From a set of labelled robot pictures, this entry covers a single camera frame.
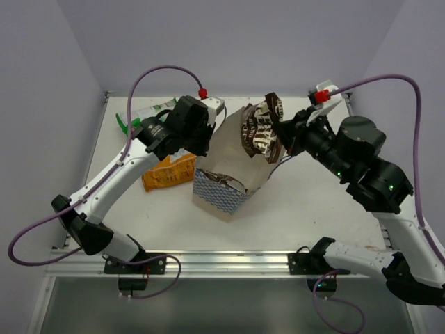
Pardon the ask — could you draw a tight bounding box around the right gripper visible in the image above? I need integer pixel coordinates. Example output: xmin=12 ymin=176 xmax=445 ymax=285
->
xmin=273 ymin=104 xmax=355 ymax=182

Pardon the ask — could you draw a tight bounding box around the brown kettle chips bag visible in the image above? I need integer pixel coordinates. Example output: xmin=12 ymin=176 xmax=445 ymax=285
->
xmin=201 ymin=169 xmax=246 ymax=193
xmin=241 ymin=93 xmax=283 ymax=164

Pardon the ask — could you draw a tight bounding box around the orange chips bag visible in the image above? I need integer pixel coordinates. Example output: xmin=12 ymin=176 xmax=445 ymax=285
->
xmin=141 ymin=149 xmax=196 ymax=192

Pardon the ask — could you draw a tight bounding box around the blue checkered paper bag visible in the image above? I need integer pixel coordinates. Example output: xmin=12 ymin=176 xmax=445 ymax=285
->
xmin=192 ymin=108 xmax=278 ymax=222

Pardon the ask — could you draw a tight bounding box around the green cassava chips bag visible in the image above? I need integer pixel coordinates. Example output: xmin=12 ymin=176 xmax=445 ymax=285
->
xmin=115 ymin=97 xmax=177 ymax=136

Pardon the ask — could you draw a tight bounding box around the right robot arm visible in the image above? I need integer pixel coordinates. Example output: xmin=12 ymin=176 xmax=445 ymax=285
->
xmin=273 ymin=110 xmax=444 ymax=306

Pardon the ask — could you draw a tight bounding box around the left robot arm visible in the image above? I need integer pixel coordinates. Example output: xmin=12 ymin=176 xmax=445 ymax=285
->
xmin=51 ymin=95 xmax=225 ymax=273

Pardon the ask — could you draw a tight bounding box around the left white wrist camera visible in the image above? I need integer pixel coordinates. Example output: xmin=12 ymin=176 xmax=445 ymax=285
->
xmin=201 ymin=97 xmax=225 ymax=127

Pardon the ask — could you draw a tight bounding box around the aluminium table edge frame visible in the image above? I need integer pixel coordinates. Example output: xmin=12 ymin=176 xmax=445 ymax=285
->
xmin=26 ymin=90 xmax=418 ymax=334

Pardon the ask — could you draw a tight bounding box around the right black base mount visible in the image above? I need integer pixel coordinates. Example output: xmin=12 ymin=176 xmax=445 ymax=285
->
xmin=287 ymin=246 xmax=350 ymax=296

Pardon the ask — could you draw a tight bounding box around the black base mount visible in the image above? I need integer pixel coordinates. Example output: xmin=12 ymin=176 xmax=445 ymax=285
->
xmin=103 ymin=252 xmax=167 ymax=295
xmin=287 ymin=246 xmax=350 ymax=296

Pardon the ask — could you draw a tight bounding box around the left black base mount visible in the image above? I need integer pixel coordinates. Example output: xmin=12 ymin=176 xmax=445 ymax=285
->
xmin=103 ymin=252 xmax=167 ymax=295

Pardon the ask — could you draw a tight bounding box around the aluminium front rail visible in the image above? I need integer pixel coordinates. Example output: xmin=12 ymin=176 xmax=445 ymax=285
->
xmin=44 ymin=248 xmax=401 ymax=279

